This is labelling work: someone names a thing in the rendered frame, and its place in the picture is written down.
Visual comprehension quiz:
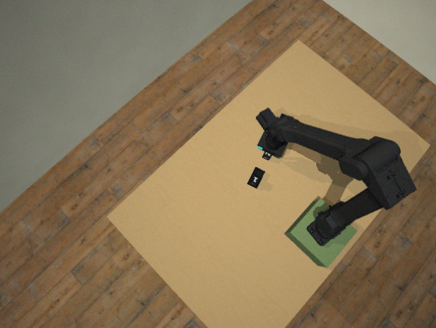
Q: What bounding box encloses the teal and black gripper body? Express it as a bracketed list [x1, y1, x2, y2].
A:
[258, 131, 288, 158]

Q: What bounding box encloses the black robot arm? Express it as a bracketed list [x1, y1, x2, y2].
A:
[256, 108, 416, 246]

